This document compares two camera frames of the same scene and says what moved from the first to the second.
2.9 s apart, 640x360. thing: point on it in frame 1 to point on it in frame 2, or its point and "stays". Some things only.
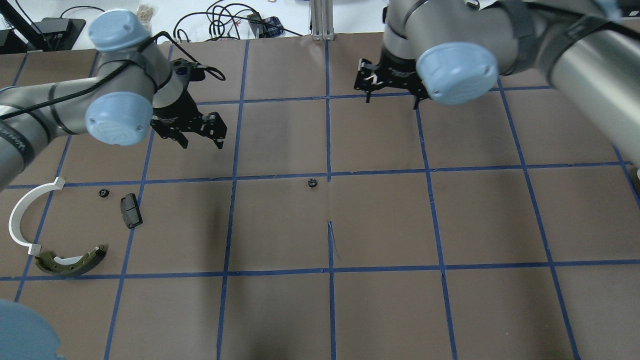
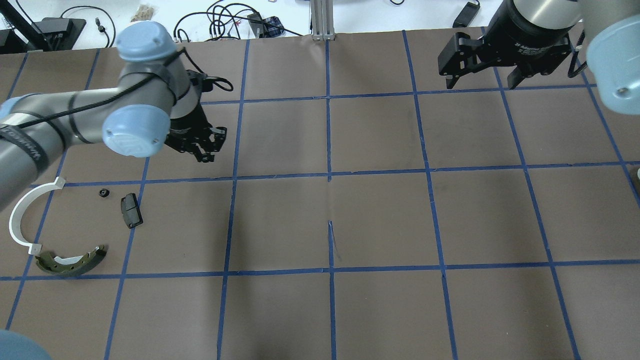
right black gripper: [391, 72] to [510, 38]
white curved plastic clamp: [18, 207] stays
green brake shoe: [72, 265] stays
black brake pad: [131, 211] stays
